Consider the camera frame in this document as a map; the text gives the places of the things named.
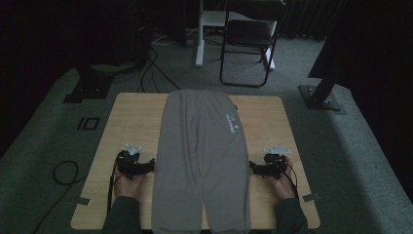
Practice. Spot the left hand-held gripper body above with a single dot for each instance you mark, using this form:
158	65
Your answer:
128	164

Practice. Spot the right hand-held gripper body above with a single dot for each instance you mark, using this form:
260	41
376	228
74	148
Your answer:
274	165

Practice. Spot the grey sweatpants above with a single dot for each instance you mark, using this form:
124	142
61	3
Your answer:
201	156

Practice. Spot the person's left hand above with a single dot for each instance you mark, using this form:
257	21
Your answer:
128	187

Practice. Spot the person's right hand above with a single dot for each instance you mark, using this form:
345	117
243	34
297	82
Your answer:
285	187

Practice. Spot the grey tape piece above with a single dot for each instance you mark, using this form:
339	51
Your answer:
311	197
83	201

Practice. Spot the black stand base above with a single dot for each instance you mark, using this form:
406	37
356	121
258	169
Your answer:
89	87

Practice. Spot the black slanted metal stand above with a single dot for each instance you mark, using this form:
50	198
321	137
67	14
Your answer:
321	92

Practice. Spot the black folding chair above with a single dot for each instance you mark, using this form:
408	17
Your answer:
250	32

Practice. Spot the white desk frame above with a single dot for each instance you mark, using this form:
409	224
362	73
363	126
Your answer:
199	48

